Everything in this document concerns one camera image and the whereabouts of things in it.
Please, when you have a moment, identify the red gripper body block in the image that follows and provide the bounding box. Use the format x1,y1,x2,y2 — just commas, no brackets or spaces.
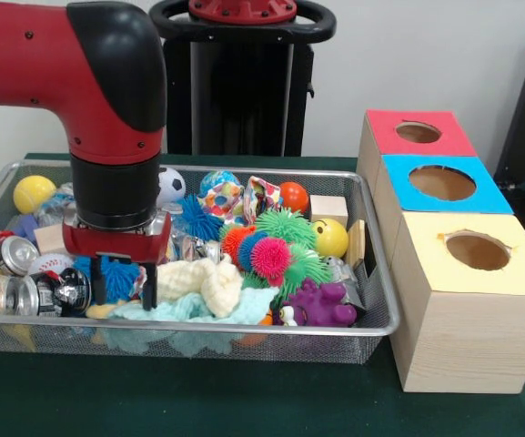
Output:
61,212,173,266

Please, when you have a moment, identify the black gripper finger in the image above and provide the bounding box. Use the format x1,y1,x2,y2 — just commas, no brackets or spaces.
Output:
89,255,108,306
141,261,159,311

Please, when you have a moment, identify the yellow duck plush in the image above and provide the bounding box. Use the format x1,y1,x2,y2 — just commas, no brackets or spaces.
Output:
85,302,114,319

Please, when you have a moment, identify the mint green muslin cloth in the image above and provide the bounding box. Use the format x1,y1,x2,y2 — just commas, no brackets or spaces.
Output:
106,286,281,327

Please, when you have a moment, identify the metal mesh bin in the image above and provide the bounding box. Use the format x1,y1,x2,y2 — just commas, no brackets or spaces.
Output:
0,158,402,364

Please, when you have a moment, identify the wooden three-hole box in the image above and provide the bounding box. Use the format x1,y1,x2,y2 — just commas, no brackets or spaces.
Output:
356,108,525,395

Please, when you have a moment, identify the large blue spiky ball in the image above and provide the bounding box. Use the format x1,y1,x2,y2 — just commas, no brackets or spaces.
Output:
73,254,147,304

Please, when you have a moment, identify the white baseball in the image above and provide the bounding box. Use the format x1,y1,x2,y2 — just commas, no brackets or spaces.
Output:
27,252,76,277

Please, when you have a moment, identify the cream fleece cloth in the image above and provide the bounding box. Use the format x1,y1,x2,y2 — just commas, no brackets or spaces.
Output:
156,258,245,319

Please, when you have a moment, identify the black and white soccer ball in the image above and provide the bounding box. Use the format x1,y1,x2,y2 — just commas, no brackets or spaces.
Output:
157,167,187,204

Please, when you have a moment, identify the yellow tennis ball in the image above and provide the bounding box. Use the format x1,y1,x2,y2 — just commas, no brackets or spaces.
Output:
12,175,57,215

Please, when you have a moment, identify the dark green table cloth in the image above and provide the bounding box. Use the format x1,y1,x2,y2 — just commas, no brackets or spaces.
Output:
0,152,525,437

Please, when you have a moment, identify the pink spiky ball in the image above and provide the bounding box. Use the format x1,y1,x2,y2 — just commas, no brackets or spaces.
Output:
251,236,294,277

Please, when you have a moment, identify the green spiky ball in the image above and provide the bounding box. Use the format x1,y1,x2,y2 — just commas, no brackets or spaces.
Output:
255,208,318,249

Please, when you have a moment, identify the orange-red smooth ball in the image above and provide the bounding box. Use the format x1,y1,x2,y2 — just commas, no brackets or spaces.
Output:
278,180,310,213

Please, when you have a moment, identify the purple spiky monster toy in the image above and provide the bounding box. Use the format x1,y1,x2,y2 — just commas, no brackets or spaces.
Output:
273,278,358,328

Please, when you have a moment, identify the yellow smiley ball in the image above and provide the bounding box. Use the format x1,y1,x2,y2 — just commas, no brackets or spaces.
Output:
310,217,349,257

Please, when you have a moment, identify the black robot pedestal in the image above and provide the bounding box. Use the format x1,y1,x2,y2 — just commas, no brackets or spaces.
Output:
148,0,338,158

